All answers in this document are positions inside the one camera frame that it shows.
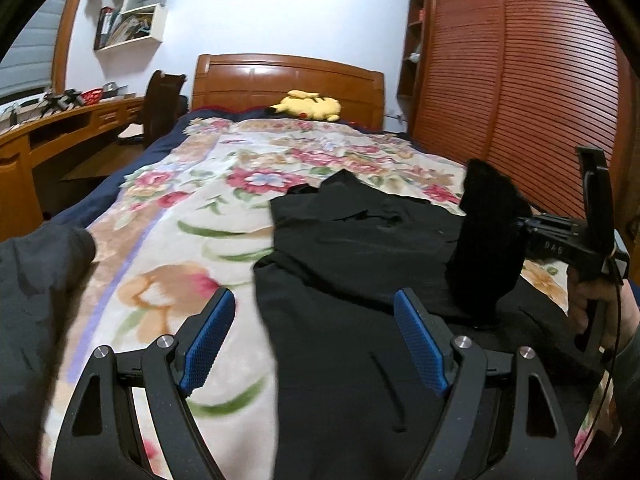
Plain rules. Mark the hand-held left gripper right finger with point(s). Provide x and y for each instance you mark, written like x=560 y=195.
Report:
x=420 y=345

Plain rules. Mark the floral blanket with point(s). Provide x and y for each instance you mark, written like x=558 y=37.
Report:
x=175 y=240

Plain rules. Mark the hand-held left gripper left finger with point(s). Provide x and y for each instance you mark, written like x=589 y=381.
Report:
x=210 y=345

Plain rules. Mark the row of books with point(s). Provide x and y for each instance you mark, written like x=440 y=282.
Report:
x=122 y=25

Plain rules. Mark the wooden window frame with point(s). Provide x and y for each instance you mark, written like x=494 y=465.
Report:
x=70 y=25

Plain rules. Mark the white wall shelf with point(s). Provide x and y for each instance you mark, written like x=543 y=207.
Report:
x=155 y=25

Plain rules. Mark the wooden headboard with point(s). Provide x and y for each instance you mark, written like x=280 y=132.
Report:
x=280 y=80

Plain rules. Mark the red basket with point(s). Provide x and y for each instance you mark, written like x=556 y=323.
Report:
x=92 y=95

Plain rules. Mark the dark wooden chair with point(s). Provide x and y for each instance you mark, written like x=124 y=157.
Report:
x=160 y=105

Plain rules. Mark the dark grey cloth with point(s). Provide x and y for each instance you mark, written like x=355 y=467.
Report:
x=30 y=310

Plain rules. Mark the navy bed sheet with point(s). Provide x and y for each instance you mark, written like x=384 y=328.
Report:
x=125 y=180

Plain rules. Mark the grey window blinds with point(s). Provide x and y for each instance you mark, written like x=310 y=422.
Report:
x=35 y=50

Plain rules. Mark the black gadget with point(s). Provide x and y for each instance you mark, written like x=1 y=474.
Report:
x=62 y=100

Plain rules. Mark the wooden desk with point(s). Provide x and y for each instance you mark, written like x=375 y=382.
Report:
x=20 y=150

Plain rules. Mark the metal bowl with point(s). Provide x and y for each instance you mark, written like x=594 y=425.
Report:
x=110 y=88

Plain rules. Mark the wooden louvered wardrobe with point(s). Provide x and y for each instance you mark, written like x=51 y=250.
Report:
x=525 y=85

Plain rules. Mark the wooden open shelf unit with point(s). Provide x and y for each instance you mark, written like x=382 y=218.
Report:
x=412 y=75

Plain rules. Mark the black jacket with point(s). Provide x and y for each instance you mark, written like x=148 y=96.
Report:
x=340 y=270

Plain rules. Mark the person's right hand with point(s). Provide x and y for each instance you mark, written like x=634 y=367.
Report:
x=579 y=300

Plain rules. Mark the yellow plush toy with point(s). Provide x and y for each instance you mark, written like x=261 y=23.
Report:
x=310 y=105

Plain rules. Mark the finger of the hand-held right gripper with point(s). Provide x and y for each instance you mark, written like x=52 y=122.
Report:
x=531 y=232

